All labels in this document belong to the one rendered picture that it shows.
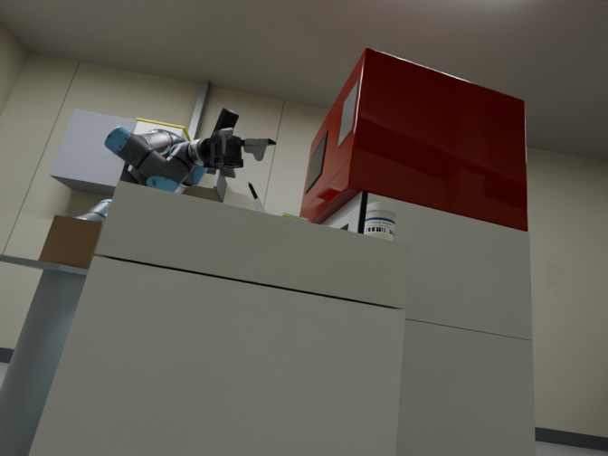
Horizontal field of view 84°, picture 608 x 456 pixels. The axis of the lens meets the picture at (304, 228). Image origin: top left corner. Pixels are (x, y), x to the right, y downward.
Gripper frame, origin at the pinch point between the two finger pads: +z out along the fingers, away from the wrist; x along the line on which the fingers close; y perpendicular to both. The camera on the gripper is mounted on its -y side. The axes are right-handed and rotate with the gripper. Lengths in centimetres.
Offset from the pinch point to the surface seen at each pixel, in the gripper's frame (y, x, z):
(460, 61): -126, -272, -22
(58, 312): 55, 21, -74
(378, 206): 17.6, -14.4, 27.0
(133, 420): 55, 33, 7
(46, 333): 61, 24, -73
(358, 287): 35.1, -3.8, 28.1
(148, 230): 23.8, 27.5, 0.2
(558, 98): -104, -358, 49
